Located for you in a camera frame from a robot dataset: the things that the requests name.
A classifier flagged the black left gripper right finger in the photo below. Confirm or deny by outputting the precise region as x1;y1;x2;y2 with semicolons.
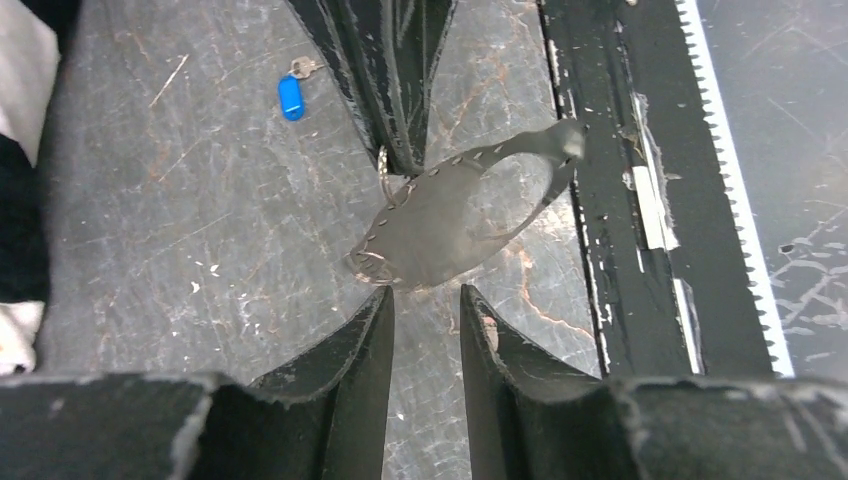
459;285;847;479

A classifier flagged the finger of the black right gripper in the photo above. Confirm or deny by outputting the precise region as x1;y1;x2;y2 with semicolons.
289;0;414;176
400;0;457;176

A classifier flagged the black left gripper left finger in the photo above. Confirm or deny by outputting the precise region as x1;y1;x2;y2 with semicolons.
1;287;395;479

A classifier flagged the blue tag key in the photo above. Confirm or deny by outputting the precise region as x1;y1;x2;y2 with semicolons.
277;56;324;121

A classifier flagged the silver metal key holder plate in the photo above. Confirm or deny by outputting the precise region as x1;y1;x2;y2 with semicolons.
345;118;587;290

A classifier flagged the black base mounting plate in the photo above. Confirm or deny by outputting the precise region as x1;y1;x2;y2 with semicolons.
539;1;779;378

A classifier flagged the black white checkered pillow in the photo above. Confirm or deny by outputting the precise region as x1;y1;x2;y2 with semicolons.
1;0;80;376

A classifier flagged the white toothed cable duct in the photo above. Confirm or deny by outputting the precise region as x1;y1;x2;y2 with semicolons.
675;0;795;378

